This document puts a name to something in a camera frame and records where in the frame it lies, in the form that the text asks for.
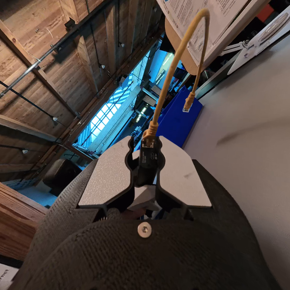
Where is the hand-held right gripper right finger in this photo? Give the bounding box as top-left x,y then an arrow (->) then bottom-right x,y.
155,135 -> 213,213

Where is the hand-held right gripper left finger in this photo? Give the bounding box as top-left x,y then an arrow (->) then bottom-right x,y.
78,135 -> 136,211

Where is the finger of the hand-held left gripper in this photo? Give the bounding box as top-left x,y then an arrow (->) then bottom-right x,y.
127,185 -> 159,211

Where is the black network adapter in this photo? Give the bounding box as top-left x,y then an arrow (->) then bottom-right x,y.
135,136 -> 162,187

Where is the yellow ethernet cable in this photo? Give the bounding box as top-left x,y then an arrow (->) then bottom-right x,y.
142,9 -> 210,145

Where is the white desk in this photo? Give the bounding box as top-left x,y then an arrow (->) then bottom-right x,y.
182,29 -> 290,290

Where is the blue plastic bin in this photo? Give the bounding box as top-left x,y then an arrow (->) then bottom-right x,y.
156,85 -> 189,127
156,91 -> 203,149

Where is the large skylight window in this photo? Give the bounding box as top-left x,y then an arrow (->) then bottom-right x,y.
76,68 -> 142,157

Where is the white stand base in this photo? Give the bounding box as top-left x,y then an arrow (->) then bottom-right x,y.
220,12 -> 290,76

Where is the desk divider rail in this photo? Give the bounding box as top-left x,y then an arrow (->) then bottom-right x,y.
195,51 -> 246,100

